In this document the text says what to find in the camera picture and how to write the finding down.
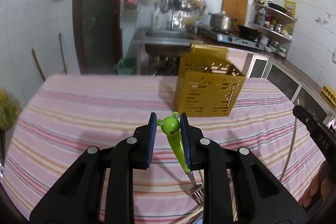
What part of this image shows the glass door cabinet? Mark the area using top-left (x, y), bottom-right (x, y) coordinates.
top-left (243, 53), bottom-right (335, 126)

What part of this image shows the black wok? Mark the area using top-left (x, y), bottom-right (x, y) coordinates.
top-left (238, 25), bottom-right (261, 39)

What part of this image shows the yellow plastic bag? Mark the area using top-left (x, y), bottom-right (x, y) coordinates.
top-left (0, 88), bottom-right (20, 130)

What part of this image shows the long wooden chopstick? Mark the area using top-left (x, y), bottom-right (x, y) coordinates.
top-left (180, 205), bottom-right (203, 223)

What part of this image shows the corner wall shelf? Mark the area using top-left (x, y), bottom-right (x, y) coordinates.
top-left (249, 0), bottom-right (297, 58)

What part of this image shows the yellow plastic utensil basket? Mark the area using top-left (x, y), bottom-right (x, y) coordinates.
top-left (174, 42), bottom-right (245, 117)

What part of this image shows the hanging utensil rack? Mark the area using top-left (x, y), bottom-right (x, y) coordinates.
top-left (151, 0), bottom-right (206, 31)

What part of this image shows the wooden stick against wall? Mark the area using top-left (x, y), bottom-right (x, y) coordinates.
top-left (31, 48), bottom-right (46, 82)

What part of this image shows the steel kitchen sink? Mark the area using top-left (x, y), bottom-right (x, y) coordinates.
top-left (130, 29), bottom-right (202, 76)

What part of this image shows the gas stove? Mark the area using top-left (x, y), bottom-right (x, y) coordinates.
top-left (203, 30), bottom-right (265, 51)

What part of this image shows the rectangular wooden cutting board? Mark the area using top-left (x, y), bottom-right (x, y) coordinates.
top-left (222, 0), bottom-right (248, 32)

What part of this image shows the steel cooking pot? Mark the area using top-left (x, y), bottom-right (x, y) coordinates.
top-left (210, 11), bottom-right (237, 33)

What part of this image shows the dark glass door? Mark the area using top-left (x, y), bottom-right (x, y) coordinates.
top-left (72, 0), bottom-right (122, 75)

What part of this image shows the green frog handle fork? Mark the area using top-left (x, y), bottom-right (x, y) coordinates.
top-left (156, 111), bottom-right (204, 205)

